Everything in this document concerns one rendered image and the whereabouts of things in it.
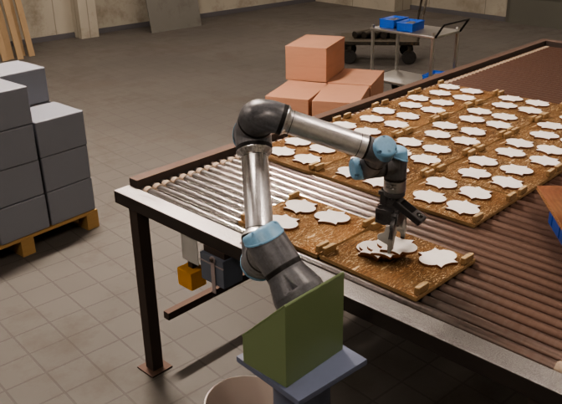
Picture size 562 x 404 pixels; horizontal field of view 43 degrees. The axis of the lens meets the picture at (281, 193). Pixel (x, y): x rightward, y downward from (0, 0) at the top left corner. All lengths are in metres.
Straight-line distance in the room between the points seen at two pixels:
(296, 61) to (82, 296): 3.37
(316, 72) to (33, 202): 3.06
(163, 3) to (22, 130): 7.87
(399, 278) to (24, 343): 2.20
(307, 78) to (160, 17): 5.79
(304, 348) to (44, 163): 3.02
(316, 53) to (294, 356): 4.89
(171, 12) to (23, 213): 7.97
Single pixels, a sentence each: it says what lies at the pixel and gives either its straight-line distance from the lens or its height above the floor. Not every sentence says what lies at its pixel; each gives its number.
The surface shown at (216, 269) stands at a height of 0.78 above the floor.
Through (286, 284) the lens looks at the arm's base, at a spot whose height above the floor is 1.13.
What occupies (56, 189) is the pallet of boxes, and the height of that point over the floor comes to 0.36.
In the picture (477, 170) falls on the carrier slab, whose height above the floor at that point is 0.95.
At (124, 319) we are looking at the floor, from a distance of 3.97.
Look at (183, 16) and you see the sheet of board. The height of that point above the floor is 0.19.
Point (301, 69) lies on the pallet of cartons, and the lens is 6.70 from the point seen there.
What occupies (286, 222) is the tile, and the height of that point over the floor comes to 0.95.
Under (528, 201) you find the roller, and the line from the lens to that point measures 3.11.
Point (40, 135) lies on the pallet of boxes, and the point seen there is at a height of 0.75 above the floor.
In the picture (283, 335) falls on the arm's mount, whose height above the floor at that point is 1.04.
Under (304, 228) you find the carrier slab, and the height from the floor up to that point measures 0.94.
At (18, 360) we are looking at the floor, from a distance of 3.82.
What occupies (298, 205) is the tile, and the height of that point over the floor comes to 0.95.
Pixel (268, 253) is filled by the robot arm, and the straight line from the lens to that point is 1.95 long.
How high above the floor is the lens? 2.12
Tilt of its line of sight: 23 degrees down
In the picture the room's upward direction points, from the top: 1 degrees counter-clockwise
